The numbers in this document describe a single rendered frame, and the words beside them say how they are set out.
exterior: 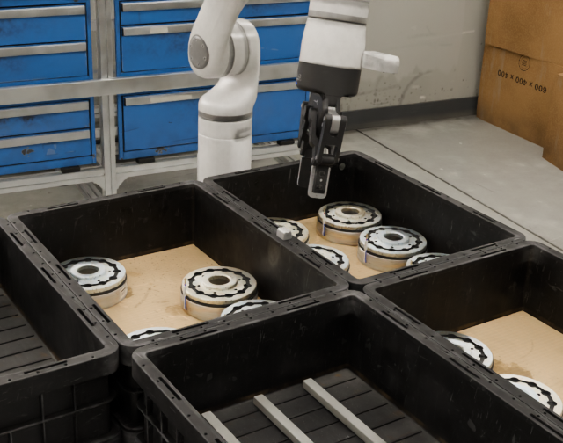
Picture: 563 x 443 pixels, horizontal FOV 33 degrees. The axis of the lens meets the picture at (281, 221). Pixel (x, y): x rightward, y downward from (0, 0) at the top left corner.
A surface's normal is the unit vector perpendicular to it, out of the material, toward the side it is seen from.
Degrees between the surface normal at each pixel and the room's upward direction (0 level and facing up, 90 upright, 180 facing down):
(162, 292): 0
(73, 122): 90
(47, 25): 90
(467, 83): 90
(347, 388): 0
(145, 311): 0
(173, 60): 90
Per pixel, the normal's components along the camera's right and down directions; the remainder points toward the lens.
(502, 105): -0.89, 0.18
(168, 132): 0.45, 0.38
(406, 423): 0.04, -0.91
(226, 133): 0.11, 0.38
